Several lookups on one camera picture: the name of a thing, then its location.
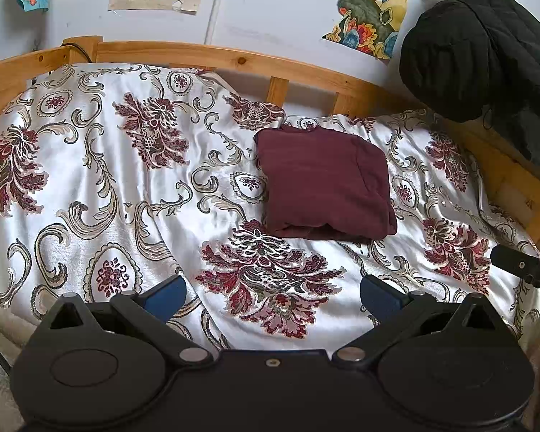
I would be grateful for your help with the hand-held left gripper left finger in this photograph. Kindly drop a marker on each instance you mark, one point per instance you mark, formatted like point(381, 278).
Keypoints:
point(164, 299)

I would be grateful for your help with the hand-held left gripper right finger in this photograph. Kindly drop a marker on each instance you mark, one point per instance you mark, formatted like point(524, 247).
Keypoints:
point(380, 299)

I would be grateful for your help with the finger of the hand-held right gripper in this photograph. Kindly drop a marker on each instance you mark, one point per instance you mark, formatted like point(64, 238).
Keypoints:
point(519, 263)

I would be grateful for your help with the maroon long-sleeve shirt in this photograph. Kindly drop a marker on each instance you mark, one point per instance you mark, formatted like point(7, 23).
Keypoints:
point(324, 180)

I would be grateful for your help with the floral satin blanket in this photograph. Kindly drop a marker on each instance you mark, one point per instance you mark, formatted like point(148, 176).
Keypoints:
point(117, 166)

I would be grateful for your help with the black quilted jacket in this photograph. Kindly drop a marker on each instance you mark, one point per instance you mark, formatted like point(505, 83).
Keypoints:
point(468, 45)

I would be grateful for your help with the landscape painting poster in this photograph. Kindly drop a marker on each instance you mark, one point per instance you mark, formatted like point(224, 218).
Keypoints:
point(364, 9)

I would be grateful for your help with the wooden bed frame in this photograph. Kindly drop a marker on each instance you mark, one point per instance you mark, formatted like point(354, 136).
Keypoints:
point(171, 51)

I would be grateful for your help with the white wall pipe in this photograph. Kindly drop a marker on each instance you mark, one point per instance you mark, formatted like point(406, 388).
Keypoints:
point(214, 13)

